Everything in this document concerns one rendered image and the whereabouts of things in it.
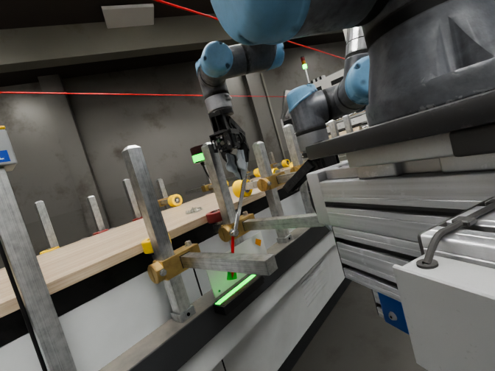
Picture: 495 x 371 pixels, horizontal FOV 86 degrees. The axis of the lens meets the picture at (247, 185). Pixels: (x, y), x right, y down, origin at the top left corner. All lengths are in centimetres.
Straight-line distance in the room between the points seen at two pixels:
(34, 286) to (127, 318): 37
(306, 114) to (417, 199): 39
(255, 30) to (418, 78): 15
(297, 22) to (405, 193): 20
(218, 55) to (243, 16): 43
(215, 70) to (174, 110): 491
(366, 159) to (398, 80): 10
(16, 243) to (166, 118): 502
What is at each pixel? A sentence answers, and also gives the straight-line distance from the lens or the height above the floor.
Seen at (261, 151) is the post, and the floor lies 107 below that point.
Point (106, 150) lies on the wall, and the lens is 545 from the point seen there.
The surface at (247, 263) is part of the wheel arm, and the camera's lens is 54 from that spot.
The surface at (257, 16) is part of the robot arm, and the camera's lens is 26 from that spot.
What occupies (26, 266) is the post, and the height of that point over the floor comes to 97.
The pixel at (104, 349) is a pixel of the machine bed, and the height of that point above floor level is 66.
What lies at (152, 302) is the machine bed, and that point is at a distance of 96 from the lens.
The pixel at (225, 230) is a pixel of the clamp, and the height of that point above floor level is 86.
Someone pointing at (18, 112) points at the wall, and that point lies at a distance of 589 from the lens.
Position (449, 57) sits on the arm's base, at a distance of 31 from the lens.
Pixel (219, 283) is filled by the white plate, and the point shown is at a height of 73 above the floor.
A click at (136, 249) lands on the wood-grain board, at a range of 86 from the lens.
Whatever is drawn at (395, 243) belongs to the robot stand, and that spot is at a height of 90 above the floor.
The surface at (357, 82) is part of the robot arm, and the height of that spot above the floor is 112.
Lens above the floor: 104
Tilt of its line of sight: 4 degrees down
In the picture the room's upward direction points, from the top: 16 degrees counter-clockwise
